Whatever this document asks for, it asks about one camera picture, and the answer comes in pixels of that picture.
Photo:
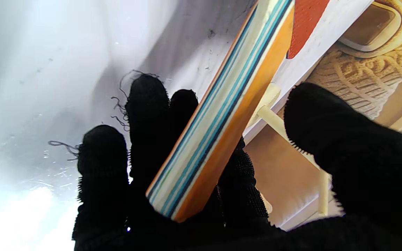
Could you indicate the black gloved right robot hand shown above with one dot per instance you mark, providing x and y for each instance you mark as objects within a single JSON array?
[{"x": 361, "y": 167}]

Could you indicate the red ping pong bat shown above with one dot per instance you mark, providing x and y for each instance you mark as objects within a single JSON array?
[{"x": 222, "y": 115}]

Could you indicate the printed living room backdrop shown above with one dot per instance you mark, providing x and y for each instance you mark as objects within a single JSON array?
[{"x": 368, "y": 76}]

